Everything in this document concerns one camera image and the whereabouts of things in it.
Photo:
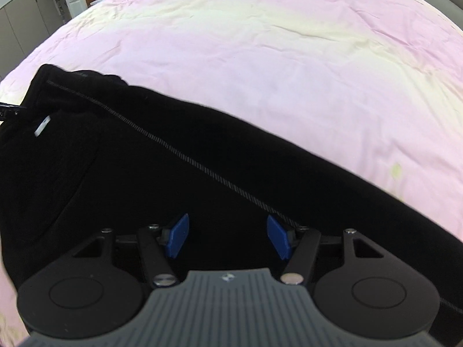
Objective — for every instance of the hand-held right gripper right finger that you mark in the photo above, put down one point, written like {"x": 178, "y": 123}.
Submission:
{"x": 277, "y": 236}

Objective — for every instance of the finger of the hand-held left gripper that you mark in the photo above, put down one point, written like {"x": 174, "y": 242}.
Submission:
{"x": 8, "y": 111}

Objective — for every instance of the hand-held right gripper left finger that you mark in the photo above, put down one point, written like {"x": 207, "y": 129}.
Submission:
{"x": 178, "y": 236}

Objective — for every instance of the black pants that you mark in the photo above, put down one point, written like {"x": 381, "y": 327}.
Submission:
{"x": 162, "y": 180}

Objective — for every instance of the beige wardrobe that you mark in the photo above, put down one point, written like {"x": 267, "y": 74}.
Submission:
{"x": 25, "y": 32}

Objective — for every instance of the white air purifier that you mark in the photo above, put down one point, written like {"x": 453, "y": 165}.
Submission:
{"x": 77, "y": 4}

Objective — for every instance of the pink floral blanket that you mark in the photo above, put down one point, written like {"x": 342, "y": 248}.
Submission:
{"x": 253, "y": 61}

